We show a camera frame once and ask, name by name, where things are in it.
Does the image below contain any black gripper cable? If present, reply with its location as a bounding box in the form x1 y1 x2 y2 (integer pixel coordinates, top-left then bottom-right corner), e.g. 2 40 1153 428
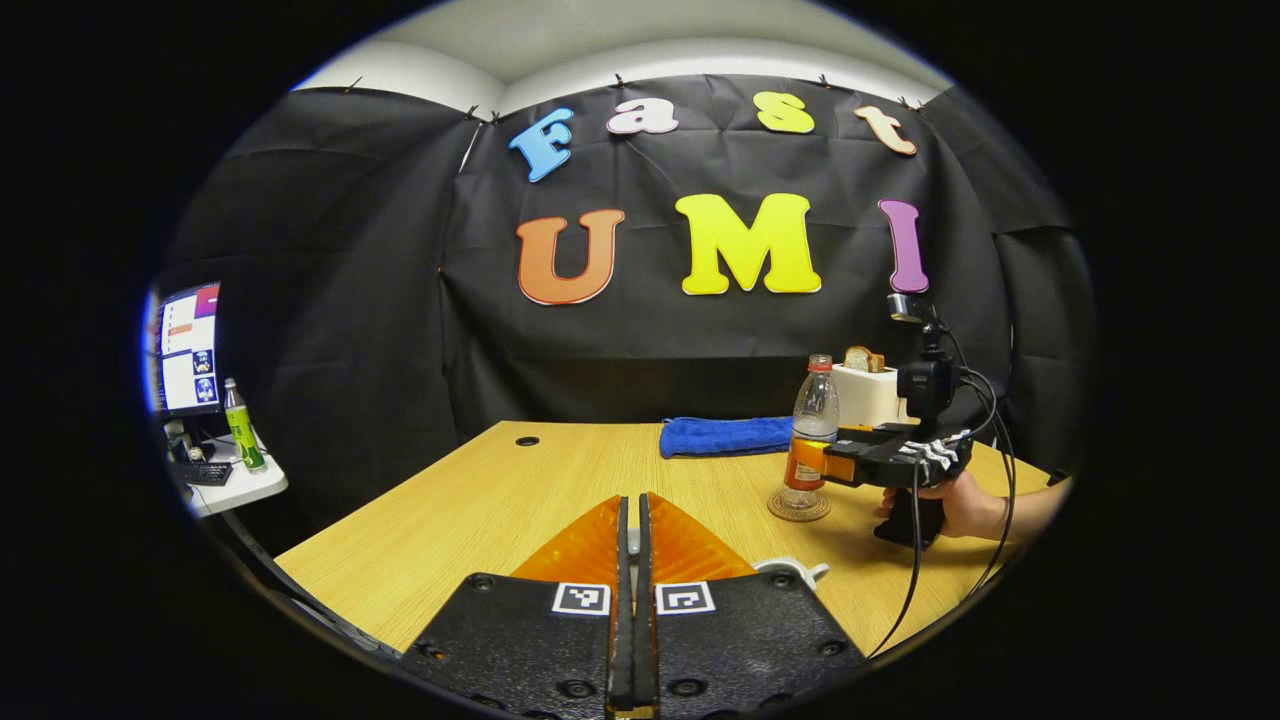
940 325 1019 601
866 460 923 661

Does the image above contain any black backdrop cloth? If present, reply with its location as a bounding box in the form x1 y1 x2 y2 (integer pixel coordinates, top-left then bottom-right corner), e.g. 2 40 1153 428
150 75 1101 531

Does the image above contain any blue towel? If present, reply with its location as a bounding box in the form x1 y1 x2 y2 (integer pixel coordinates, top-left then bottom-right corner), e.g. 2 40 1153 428
659 416 796 460

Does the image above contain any green drink bottle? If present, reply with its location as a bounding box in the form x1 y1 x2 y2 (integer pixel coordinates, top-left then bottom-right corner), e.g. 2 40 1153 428
222 377 268 473

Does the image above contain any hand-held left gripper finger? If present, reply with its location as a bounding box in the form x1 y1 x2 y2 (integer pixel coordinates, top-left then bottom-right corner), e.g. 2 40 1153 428
636 491 869 720
400 494 633 720

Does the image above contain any round brown coaster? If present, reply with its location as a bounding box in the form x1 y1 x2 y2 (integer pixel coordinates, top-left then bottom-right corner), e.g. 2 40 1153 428
767 487 833 523

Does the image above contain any white toaster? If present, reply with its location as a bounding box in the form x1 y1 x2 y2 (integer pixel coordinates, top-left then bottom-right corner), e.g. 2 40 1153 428
830 364 916 428

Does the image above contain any small white side table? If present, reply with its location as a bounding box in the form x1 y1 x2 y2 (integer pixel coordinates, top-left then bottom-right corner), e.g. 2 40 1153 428
170 435 290 518

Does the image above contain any computer monitor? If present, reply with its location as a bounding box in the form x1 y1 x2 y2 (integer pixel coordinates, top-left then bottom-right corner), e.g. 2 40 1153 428
150 281 223 418

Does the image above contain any clear plastic water bottle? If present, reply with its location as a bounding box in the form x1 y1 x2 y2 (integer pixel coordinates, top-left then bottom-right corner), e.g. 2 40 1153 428
782 354 841 513

